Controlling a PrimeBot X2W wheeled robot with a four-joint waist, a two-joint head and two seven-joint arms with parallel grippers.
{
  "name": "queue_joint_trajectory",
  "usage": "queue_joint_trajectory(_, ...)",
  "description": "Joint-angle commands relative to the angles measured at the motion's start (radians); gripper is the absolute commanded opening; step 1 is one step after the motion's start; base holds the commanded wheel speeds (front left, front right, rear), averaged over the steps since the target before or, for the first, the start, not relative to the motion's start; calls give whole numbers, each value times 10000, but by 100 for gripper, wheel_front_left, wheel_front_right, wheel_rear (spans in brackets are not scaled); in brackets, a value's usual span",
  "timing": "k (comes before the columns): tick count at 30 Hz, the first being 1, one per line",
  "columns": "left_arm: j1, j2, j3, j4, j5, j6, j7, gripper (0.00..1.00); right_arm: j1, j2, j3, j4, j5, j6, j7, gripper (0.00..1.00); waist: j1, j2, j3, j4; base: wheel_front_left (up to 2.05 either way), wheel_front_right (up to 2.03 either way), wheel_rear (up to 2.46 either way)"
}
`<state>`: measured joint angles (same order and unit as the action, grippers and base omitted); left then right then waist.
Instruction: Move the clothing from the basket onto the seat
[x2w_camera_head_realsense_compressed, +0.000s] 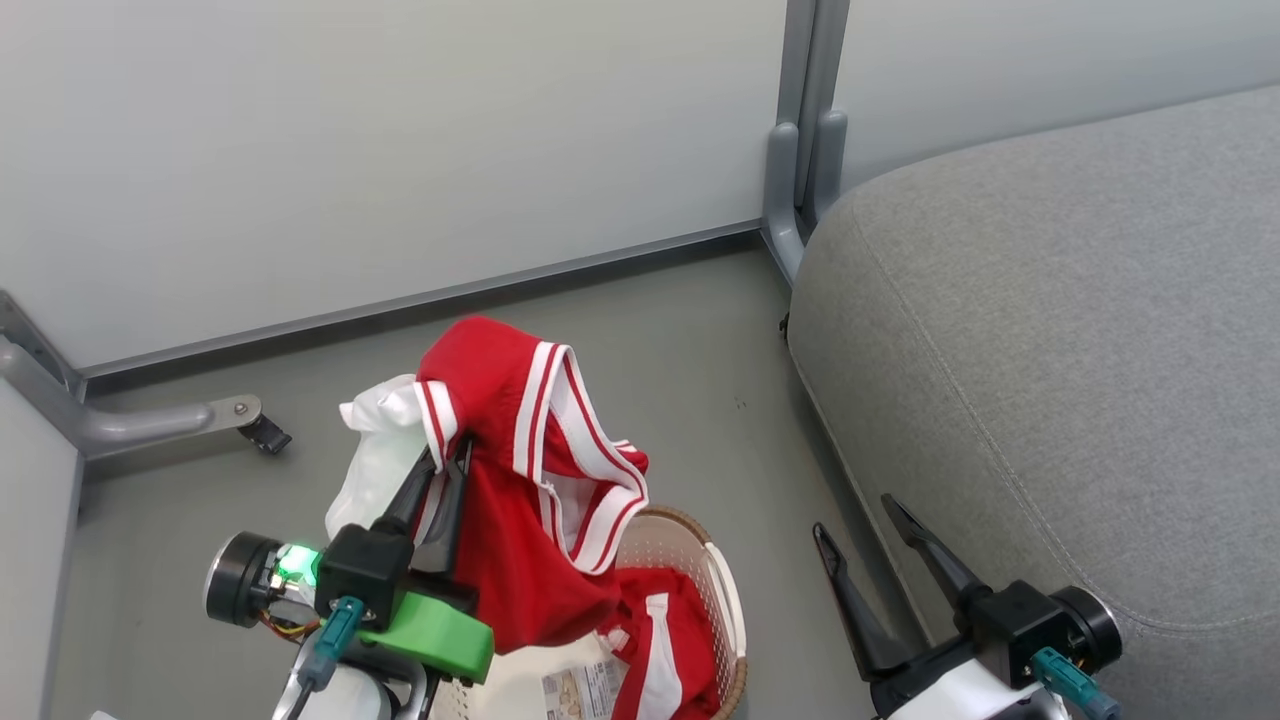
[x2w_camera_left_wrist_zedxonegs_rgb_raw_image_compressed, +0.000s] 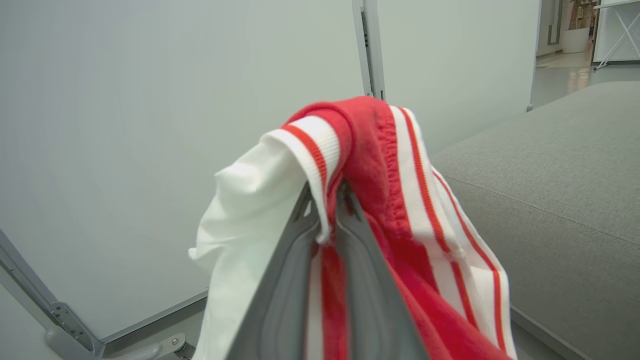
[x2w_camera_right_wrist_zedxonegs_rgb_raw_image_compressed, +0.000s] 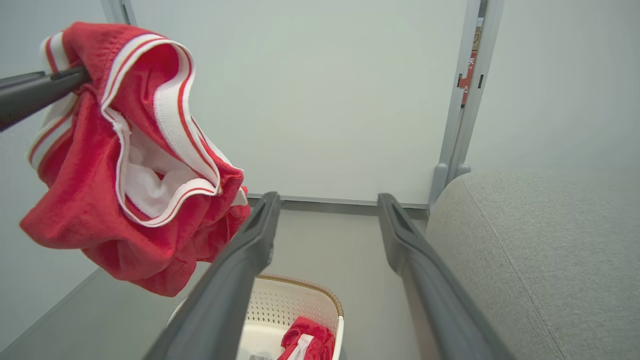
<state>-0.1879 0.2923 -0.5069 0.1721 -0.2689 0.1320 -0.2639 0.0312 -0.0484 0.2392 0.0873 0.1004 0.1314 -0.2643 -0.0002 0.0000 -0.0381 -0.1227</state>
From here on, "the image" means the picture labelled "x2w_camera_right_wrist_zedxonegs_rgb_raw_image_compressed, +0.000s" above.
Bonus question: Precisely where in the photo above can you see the red shorts with white trim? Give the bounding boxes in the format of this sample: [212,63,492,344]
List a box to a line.
[20,21,251,298]

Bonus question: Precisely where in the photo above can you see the red jersey garment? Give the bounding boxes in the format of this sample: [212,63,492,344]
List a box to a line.
[276,316,337,360]

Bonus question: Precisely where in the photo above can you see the red wall sign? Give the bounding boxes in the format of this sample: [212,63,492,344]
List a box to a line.
[459,17,484,107]

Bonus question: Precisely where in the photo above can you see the grey fabric sofa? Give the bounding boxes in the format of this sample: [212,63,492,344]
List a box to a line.
[425,171,640,360]

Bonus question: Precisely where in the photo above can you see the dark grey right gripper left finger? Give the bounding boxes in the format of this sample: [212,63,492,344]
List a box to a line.
[144,191,282,360]

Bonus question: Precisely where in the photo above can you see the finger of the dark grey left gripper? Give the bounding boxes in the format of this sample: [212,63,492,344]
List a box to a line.
[0,65,93,132]
[0,71,49,90]

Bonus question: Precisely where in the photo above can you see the grey partition bottom rail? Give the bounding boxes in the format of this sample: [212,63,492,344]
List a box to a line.
[247,193,431,217]

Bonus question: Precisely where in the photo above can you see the grey partition post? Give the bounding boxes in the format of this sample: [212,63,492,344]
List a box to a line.
[427,0,505,207]

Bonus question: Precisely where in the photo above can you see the cream perforated laundry basket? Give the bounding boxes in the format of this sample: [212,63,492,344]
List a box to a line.
[167,273,346,360]

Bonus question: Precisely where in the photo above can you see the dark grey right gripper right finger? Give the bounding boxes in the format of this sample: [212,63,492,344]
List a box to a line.
[377,193,516,360]

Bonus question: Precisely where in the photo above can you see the grey partition foot with caster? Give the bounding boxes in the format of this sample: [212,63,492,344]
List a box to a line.
[100,0,138,26]

